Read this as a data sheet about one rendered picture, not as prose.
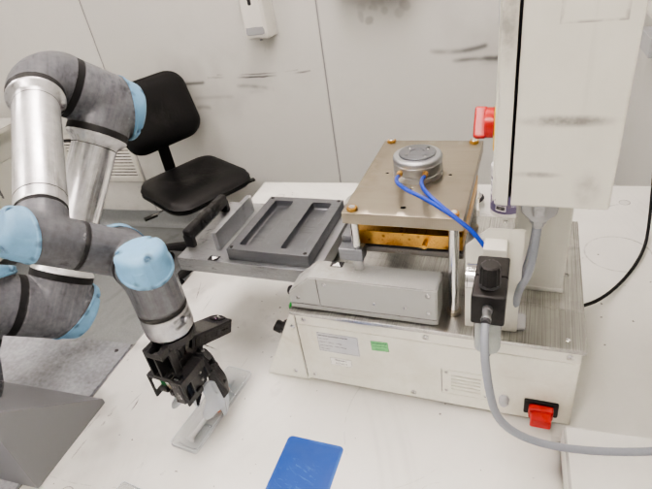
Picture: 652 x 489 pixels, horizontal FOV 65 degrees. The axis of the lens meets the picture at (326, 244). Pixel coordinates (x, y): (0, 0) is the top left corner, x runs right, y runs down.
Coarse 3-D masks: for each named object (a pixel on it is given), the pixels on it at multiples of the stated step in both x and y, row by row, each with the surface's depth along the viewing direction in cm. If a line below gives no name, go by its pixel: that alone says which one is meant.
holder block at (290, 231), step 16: (272, 208) 107; (288, 208) 104; (304, 208) 104; (320, 208) 105; (336, 208) 102; (256, 224) 101; (272, 224) 103; (288, 224) 99; (304, 224) 101; (320, 224) 97; (240, 240) 97; (256, 240) 99; (272, 240) 95; (288, 240) 96; (304, 240) 96; (320, 240) 94; (240, 256) 95; (256, 256) 93; (272, 256) 92; (288, 256) 91; (304, 256) 89
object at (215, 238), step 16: (240, 208) 105; (256, 208) 112; (224, 224) 100; (240, 224) 105; (336, 224) 101; (208, 240) 103; (224, 240) 100; (336, 240) 97; (192, 256) 99; (208, 256) 98; (224, 256) 97; (320, 256) 93; (208, 272) 99; (224, 272) 97; (240, 272) 96; (256, 272) 94; (272, 272) 93; (288, 272) 91
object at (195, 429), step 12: (228, 372) 99; (240, 372) 99; (228, 384) 97; (240, 384) 96; (192, 420) 91; (204, 420) 90; (180, 432) 89; (192, 432) 89; (204, 432) 88; (180, 444) 87; (192, 444) 86
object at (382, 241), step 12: (468, 216) 81; (360, 228) 82; (372, 228) 82; (384, 228) 81; (396, 228) 81; (408, 228) 80; (372, 240) 82; (384, 240) 81; (396, 240) 80; (408, 240) 80; (420, 240) 79; (432, 240) 78; (444, 240) 77; (396, 252) 82; (408, 252) 81; (420, 252) 80; (432, 252) 79; (444, 252) 79
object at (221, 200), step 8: (216, 200) 109; (224, 200) 110; (208, 208) 106; (216, 208) 108; (224, 208) 112; (200, 216) 103; (208, 216) 105; (192, 224) 101; (200, 224) 102; (184, 232) 100; (192, 232) 100; (184, 240) 101; (192, 240) 101
